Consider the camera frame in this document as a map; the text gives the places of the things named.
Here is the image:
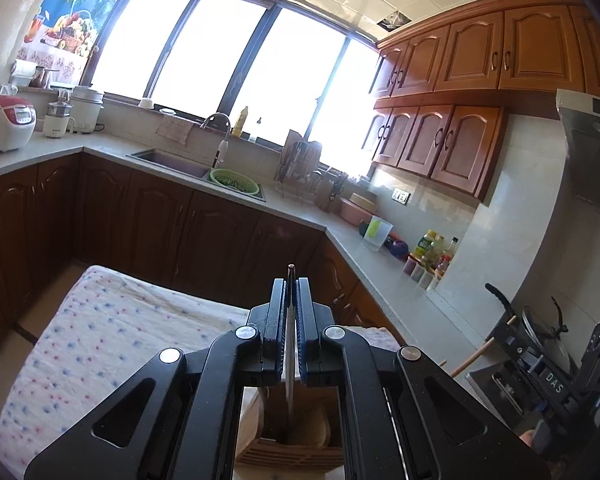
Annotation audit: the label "wooden chopstick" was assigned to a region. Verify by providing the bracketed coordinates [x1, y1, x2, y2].
[449, 337, 495, 377]

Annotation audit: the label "steel chopstick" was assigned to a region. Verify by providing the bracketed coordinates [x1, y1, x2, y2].
[283, 263, 297, 425]

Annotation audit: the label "person's right hand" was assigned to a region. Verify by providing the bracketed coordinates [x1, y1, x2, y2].
[520, 428, 535, 448]

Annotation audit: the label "black wok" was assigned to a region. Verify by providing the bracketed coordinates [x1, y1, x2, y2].
[512, 306, 578, 376]

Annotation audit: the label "wooden utensil holder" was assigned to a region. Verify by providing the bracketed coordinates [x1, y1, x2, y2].
[236, 382, 343, 472]

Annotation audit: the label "floral white tablecloth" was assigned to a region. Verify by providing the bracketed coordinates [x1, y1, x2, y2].
[0, 264, 401, 480]

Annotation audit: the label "yellow oil bottle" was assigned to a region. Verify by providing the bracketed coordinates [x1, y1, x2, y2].
[413, 230, 437, 262]

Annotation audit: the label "green colander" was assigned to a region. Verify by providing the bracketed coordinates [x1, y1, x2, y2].
[209, 168, 260, 196]

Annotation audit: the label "dish rack with boards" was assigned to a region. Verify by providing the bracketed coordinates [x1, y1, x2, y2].
[274, 129, 323, 195]

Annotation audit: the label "chrome sink faucet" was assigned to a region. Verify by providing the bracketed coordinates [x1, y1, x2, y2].
[201, 112, 231, 168]

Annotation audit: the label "steel range hood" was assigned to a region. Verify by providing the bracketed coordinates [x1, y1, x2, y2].
[556, 89, 600, 209]

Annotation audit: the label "yellow detergent bottle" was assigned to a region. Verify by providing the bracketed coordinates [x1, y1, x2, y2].
[231, 106, 249, 138]

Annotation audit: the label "upper wooden cabinets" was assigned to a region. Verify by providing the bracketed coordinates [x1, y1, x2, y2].
[371, 0, 600, 200]

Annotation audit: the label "white slow cooker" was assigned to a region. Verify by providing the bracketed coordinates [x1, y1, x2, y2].
[70, 86, 104, 133]

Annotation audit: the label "white red rice cooker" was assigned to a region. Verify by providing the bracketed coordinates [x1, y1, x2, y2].
[0, 96, 36, 153]

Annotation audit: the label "tropical fruit poster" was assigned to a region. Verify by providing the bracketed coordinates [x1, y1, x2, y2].
[16, 0, 118, 87]

